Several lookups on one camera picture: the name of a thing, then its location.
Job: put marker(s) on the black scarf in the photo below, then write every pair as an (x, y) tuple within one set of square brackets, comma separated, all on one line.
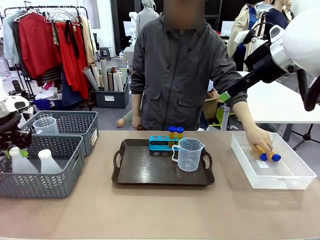
[(71, 37)]

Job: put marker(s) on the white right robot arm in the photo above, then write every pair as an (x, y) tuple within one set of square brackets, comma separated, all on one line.
[(302, 32)]

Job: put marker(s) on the blue denim garment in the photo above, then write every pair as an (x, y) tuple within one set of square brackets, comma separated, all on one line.
[(68, 95)]

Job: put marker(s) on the bystander bare hand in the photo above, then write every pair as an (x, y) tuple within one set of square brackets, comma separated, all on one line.
[(120, 122)]

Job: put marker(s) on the grey paper roll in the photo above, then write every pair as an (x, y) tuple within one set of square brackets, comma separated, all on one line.
[(104, 75)]

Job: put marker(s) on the cardboard box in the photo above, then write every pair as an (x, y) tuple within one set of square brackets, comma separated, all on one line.
[(211, 105)]

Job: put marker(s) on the dark brown serving tray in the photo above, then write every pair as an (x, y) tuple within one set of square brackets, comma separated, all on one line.
[(150, 172)]

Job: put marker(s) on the amber tube blue cap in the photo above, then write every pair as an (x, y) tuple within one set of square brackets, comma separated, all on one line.
[(172, 133), (275, 157), (263, 155), (180, 133)]

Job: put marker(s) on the black stool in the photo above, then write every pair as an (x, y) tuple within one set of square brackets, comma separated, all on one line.
[(106, 53)]

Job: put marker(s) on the red long dress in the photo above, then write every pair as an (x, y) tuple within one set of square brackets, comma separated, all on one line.
[(72, 70)]

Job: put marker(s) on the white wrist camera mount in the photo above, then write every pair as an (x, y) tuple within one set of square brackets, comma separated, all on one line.
[(246, 36)]

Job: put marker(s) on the person right forearm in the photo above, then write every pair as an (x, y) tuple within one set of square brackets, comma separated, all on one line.
[(136, 105)]

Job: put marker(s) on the white table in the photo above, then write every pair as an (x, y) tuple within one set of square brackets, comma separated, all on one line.
[(275, 100)]

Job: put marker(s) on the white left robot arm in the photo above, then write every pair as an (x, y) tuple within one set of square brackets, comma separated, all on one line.
[(12, 103)]

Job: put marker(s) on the black clothes rack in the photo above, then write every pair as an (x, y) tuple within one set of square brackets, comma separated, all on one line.
[(85, 15)]

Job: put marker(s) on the black tripod stand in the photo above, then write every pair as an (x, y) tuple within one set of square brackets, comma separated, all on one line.
[(306, 136)]

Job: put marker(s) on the cream paper roll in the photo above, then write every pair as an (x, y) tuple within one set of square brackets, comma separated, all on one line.
[(117, 82)]

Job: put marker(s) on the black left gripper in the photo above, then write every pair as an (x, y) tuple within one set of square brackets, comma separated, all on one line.
[(10, 123)]

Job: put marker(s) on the blue test tube rack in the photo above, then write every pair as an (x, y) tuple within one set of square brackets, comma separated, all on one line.
[(160, 147)]

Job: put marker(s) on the light blue garment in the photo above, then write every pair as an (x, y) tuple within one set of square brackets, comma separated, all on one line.
[(8, 37)]

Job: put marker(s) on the bystander grey-green sleeve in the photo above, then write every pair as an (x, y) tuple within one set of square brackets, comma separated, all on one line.
[(128, 116)]

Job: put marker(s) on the red shirt garment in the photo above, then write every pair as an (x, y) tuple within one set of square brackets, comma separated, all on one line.
[(37, 45)]

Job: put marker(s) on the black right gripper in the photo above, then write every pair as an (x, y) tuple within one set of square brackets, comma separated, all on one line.
[(262, 62)]

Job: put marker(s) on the person in grey jacket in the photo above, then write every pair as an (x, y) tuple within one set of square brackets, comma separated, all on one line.
[(175, 75)]

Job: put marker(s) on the person in beige coat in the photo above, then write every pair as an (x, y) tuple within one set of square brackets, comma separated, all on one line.
[(241, 27)]

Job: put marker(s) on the person right hand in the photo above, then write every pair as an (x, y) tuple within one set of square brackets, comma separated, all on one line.
[(136, 123)]

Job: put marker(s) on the clear plastic measuring cup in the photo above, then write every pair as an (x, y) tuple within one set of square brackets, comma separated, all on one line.
[(188, 157), (46, 126)]

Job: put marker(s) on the grey hoodie mannequin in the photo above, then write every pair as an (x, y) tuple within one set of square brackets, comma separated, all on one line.
[(146, 17)]

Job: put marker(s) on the white perforated plastic basket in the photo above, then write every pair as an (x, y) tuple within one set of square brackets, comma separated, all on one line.
[(287, 175)]

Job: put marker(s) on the white paper roll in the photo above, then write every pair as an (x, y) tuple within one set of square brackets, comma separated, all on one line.
[(90, 78)]

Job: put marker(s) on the white papers pile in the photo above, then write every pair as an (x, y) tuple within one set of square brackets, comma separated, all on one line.
[(50, 93)]

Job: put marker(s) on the person left hand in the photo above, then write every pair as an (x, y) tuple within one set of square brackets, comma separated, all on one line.
[(260, 137)]

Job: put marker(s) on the grey lattice basket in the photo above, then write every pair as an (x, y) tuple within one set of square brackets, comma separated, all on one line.
[(37, 185)]

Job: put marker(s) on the dark grey storage bin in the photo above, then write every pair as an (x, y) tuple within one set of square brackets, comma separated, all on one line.
[(112, 98)]

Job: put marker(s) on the green chair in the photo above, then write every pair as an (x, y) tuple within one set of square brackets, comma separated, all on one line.
[(221, 116)]

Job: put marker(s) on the person left forearm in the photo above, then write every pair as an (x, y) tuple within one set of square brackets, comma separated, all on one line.
[(245, 115)]

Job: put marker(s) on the beige garment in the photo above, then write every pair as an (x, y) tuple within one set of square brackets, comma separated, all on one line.
[(87, 42)]

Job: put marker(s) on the grey basket with label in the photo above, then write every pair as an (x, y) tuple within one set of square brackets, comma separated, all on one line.
[(75, 125)]

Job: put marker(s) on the white plastic bottle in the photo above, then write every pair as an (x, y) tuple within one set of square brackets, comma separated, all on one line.
[(20, 163), (50, 163)]

